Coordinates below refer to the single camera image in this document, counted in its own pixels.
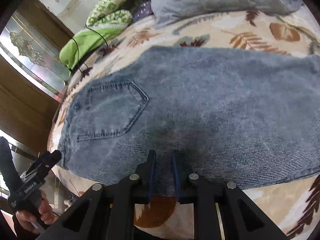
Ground purple patterned cloth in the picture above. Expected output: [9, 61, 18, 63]
[132, 0, 153, 22]

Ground black cable on bed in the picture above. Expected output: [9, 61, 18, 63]
[67, 23, 110, 74]

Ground leaf pattern bed blanket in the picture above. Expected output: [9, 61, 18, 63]
[48, 8, 319, 239]

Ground grey denim pants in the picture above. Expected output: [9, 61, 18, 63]
[58, 46, 319, 196]

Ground person left hand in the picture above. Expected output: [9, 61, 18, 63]
[15, 190, 56, 235]

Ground wooden glass door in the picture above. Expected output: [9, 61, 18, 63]
[1, 0, 73, 158]

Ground green checkered quilt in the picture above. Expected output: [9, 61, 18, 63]
[59, 0, 146, 70]

